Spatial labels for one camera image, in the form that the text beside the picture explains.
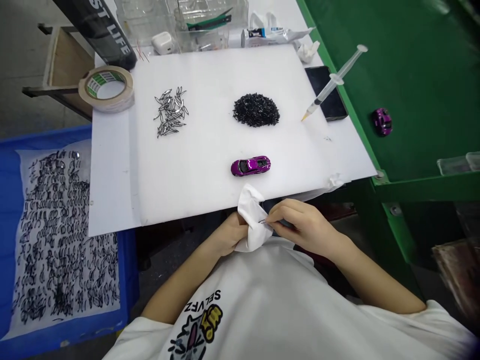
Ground purple toy car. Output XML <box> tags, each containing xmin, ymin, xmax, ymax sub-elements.
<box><xmin>371</xmin><ymin>107</ymin><xmax>394</xmax><ymax>138</ymax></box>
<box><xmin>230</xmin><ymin>154</ymin><xmax>272</xmax><ymax>178</ymax></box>

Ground person's right hand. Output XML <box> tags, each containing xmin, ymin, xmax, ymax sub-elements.
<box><xmin>266</xmin><ymin>198</ymin><xmax>345</xmax><ymax>258</ymax></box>

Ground white foil packet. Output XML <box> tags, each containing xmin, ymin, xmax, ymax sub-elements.
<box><xmin>240</xmin><ymin>25</ymin><xmax>317</xmax><ymax>49</ymax></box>

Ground white sheet of black parts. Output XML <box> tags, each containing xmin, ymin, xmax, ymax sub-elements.
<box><xmin>8</xmin><ymin>138</ymin><xmax>123</xmax><ymax>332</ymax></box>

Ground white earbuds case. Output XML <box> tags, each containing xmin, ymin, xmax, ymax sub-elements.
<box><xmin>151</xmin><ymin>31</ymin><xmax>174</xmax><ymax>56</ymax></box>

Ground brown wooden board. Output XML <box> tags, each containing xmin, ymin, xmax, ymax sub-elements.
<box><xmin>430</xmin><ymin>239</ymin><xmax>480</xmax><ymax>324</ymax></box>

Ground person's body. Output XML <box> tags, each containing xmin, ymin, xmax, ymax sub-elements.
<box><xmin>100</xmin><ymin>235</ymin><xmax>478</xmax><ymax>360</ymax></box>

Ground blue plastic crate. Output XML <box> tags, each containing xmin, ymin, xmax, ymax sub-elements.
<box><xmin>0</xmin><ymin>124</ymin><xmax>138</xmax><ymax>352</ymax></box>

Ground thin wooden sticks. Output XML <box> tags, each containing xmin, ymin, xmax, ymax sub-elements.
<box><xmin>135</xmin><ymin>40</ymin><xmax>152</xmax><ymax>63</ymax></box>

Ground pile of clear window pieces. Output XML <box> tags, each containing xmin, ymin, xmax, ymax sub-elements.
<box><xmin>152</xmin><ymin>85</ymin><xmax>191</xmax><ymax>139</ymax></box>

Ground pile of black small parts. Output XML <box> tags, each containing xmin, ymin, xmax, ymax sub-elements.
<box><xmin>232</xmin><ymin>92</ymin><xmax>282</xmax><ymax>130</ymax></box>

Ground white wiping cloth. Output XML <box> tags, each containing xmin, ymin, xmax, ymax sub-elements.
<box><xmin>232</xmin><ymin>182</ymin><xmax>275</xmax><ymax>253</ymax></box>

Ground person's left hand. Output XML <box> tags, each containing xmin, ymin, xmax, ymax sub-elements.
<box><xmin>216</xmin><ymin>212</ymin><xmax>250</xmax><ymax>259</ymax></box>

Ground white foam mat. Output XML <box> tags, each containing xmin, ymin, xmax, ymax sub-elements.
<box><xmin>87</xmin><ymin>46</ymin><xmax>380</xmax><ymax>238</ymax></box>

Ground clear plastic containers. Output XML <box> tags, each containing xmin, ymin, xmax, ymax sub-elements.
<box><xmin>115</xmin><ymin>0</ymin><xmax>251</xmax><ymax>54</ymax></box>

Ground wooden stool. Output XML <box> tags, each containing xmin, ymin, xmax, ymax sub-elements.
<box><xmin>21</xmin><ymin>23</ymin><xmax>95</xmax><ymax>122</ymax></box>

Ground roll of beige tape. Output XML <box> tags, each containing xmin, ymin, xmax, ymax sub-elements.
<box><xmin>77</xmin><ymin>65</ymin><xmax>136</xmax><ymax>115</ymax></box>

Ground green metal workbench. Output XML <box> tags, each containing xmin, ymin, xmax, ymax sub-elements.
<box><xmin>295</xmin><ymin>0</ymin><xmax>480</xmax><ymax>294</ymax></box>

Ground clear plastic tray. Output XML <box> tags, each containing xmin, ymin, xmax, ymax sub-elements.
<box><xmin>436</xmin><ymin>149</ymin><xmax>480</xmax><ymax>176</ymax></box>

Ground black smartphone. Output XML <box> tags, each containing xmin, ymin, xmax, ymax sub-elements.
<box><xmin>304</xmin><ymin>65</ymin><xmax>348</xmax><ymax>123</ymax></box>

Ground clear plastic syringe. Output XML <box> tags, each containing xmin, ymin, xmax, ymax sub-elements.
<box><xmin>300</xmin><ymin>43</ymin><xmax>371</xmax><ymax>123</ymax></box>

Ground black cylinder bottle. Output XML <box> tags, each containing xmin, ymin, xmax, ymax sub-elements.
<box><xmin>51</xmin><ymin>0</ymin><xmax>138</xmax><ymax>73</ymax></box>

